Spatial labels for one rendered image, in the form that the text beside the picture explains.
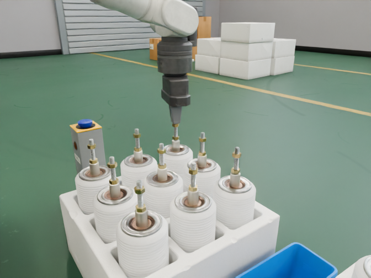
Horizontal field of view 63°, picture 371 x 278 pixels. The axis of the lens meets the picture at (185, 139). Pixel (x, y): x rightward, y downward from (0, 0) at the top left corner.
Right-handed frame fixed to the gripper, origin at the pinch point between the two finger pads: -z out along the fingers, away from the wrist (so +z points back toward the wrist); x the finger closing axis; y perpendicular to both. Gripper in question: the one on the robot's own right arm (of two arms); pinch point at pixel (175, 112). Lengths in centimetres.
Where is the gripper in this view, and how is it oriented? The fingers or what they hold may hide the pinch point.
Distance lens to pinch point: 82.3
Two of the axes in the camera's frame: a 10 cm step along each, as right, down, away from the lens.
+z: 0.0, -9.3, -3.7
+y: 9.5, -1.1, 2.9
